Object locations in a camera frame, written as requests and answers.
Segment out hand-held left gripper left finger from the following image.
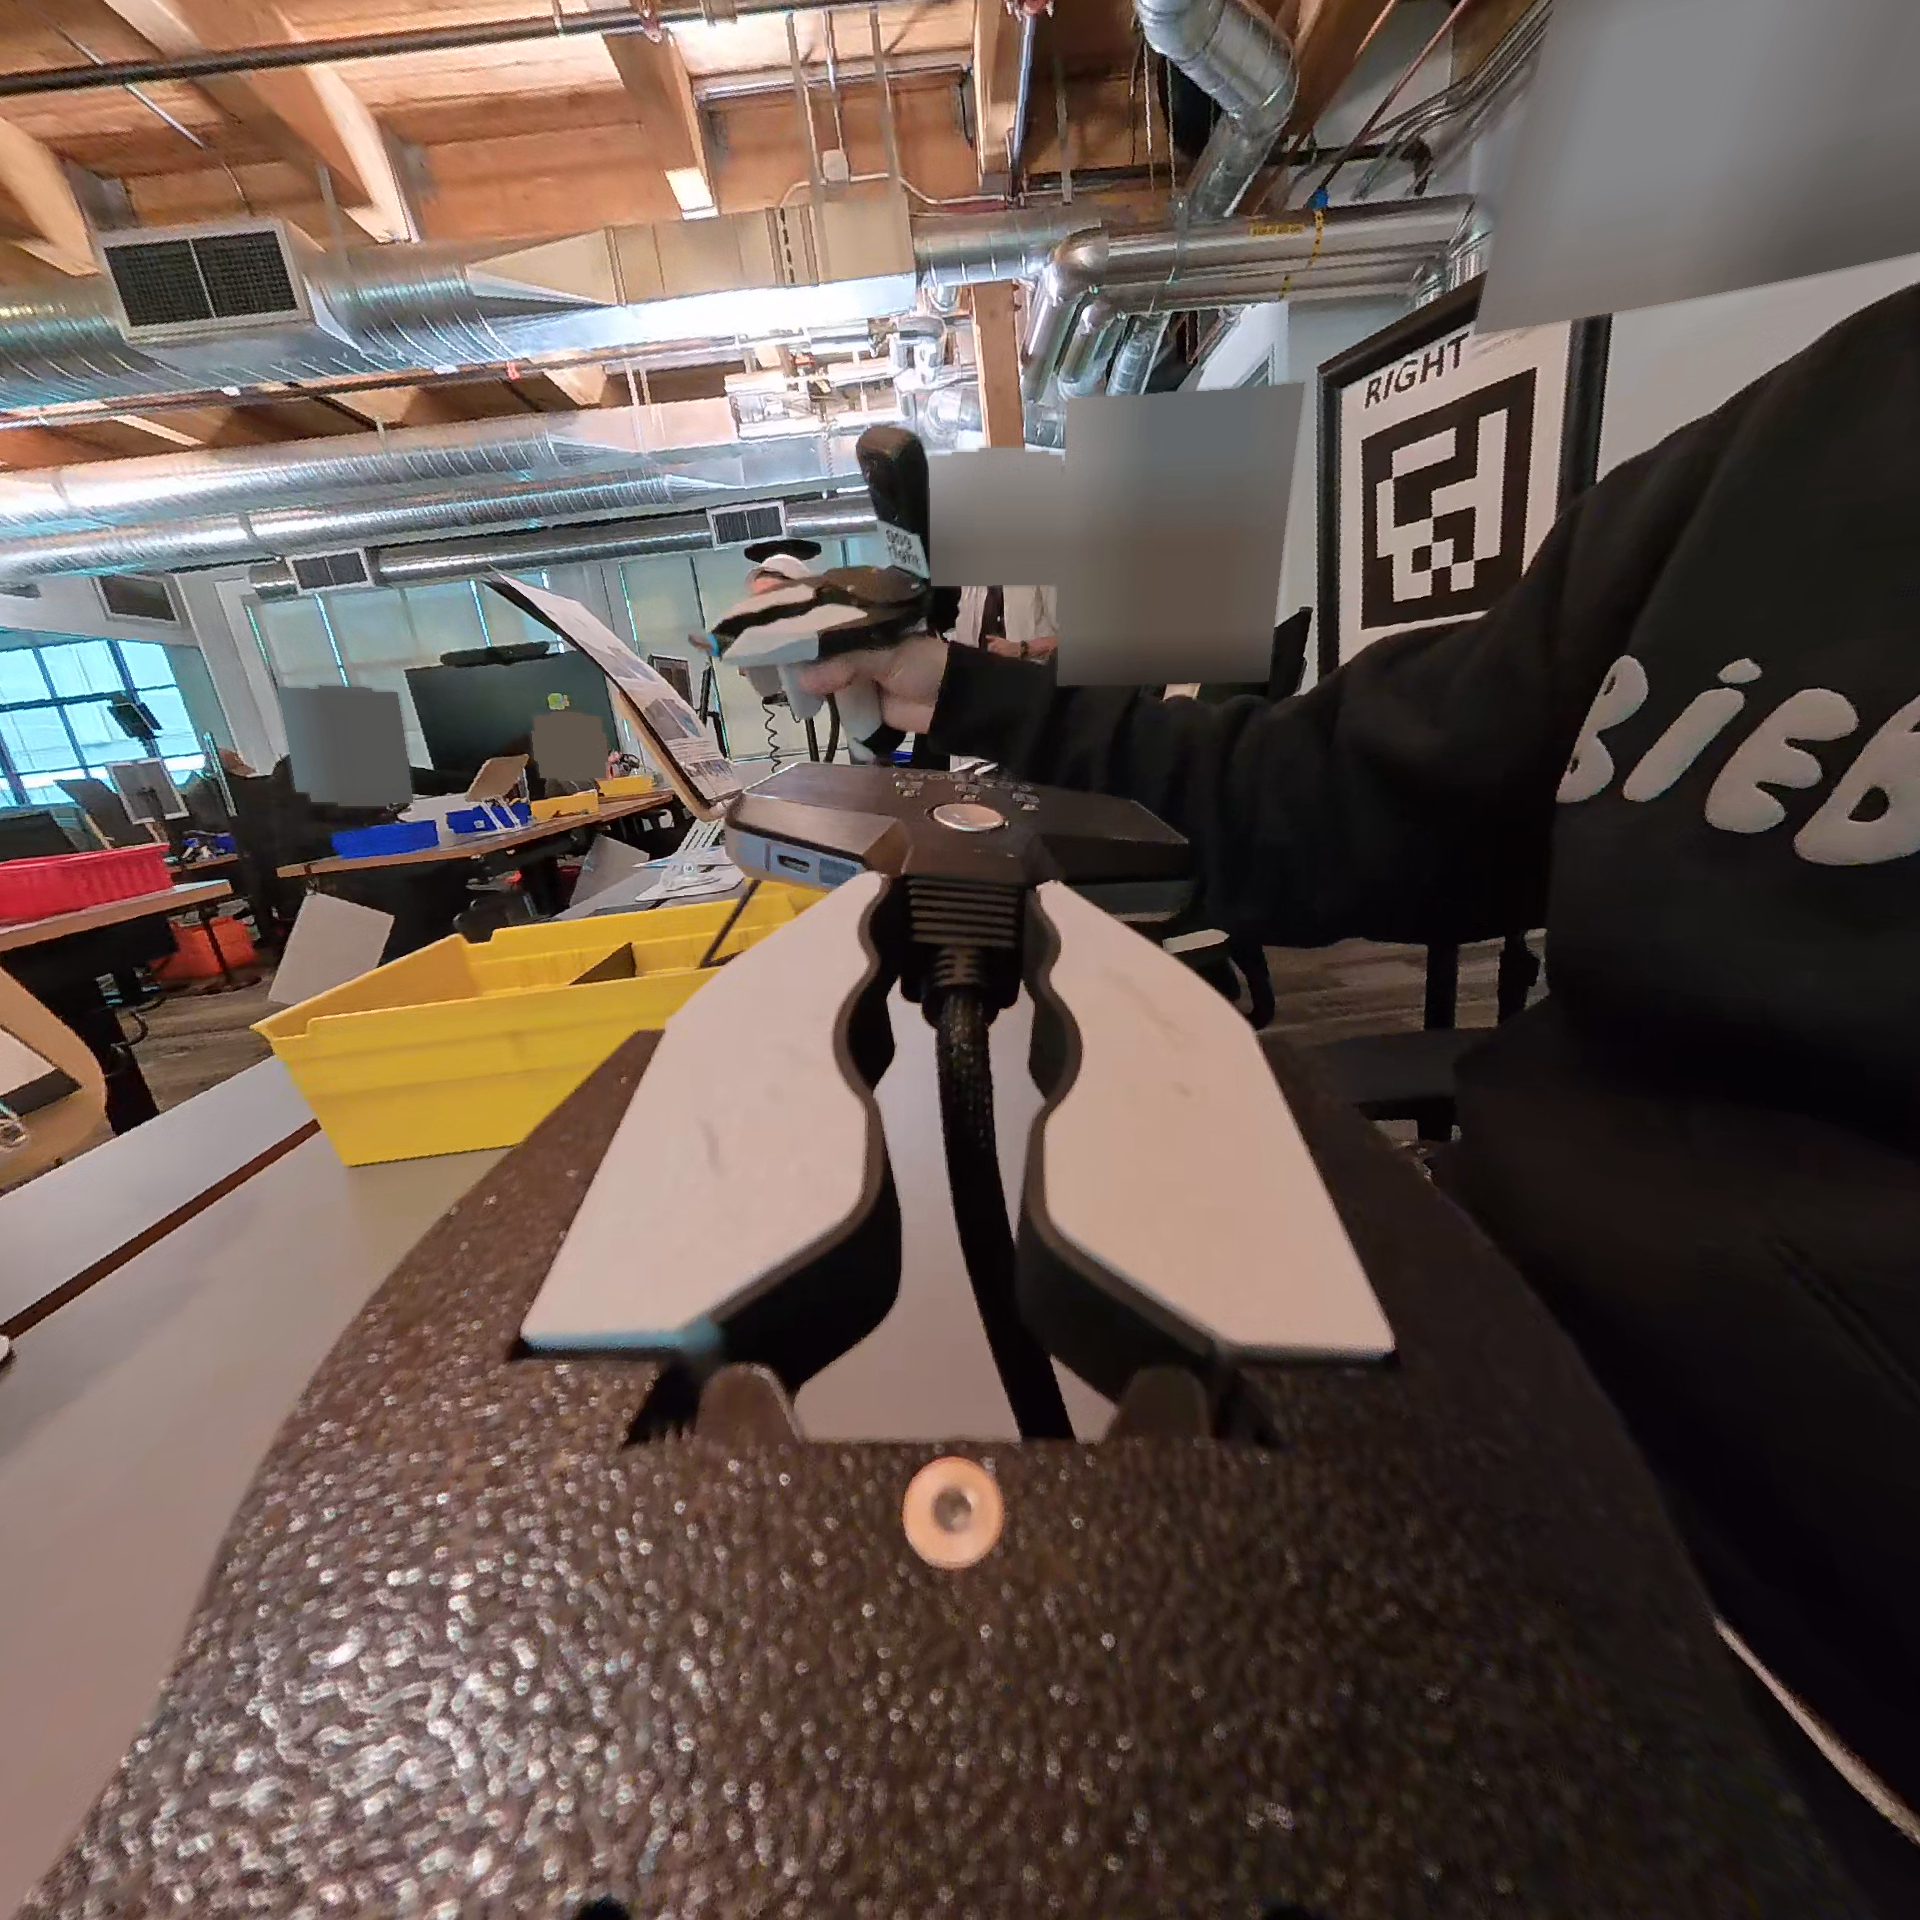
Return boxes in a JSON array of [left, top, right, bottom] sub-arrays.
[[516, 871, 906, 1390]]

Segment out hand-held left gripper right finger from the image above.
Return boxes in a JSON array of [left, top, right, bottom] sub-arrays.
[[1018, 879, 1401, 1397]]

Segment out black braided switch cable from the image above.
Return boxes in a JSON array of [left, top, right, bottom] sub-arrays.
[[900, 872, 1075, 1442]]

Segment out yellow bin with divider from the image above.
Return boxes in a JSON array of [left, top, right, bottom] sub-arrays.
[[249, 885, 842, 1167]]

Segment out black hdmi switch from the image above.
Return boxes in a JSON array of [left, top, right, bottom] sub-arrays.
[[723, 759, 1198, 921]]

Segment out person's right forearm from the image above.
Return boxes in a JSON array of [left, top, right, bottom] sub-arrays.
[[929, 630, 1501, 953]]

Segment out grey desk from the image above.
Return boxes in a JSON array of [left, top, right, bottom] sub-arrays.
[[0, 959, 1119, 1876]]

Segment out person's right hand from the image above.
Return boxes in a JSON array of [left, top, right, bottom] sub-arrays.
[[786, 637, 954, 752]]

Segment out tilted board document stand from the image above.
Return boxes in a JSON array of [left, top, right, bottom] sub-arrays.
[[484, 566, 748, 902]]

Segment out black chair armrest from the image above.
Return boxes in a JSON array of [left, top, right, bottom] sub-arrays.
[[1306, 929, 1548, 1150]]

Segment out black monitor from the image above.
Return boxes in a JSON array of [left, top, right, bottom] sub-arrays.
[[405, 642, 620, 783]]

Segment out long wooden table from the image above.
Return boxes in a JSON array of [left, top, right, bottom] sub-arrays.
[[276, 791, 677, 962]]

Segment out grey board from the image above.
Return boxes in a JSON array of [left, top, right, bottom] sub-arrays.
[[267, 892, 395, 1010]]

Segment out person's torso black hoodie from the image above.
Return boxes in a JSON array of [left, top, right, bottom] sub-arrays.
[[1259, 286, 1920, 1801]]

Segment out orange bag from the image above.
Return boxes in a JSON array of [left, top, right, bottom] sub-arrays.
[[151, 914, 260, 986]]

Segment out framed marker sign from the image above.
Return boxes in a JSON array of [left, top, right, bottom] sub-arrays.
[[1315, 311, 1614, 680]]

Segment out wooden table black legs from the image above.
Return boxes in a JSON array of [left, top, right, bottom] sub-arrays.
[[0, 877, 233, 1142]]

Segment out red storage bin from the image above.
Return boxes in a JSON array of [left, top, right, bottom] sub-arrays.
[[0, 838, 175, 926]]

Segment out thin silver duct with grilles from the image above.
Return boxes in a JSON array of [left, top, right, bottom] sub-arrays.
[[0, 496, 874, 599]]

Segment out silver spiral duct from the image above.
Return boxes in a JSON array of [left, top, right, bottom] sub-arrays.
[[0, 392, 849, 544]]

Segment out silver duct with vent box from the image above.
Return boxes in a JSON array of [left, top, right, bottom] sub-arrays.
[[0, 201, 921, 422]]

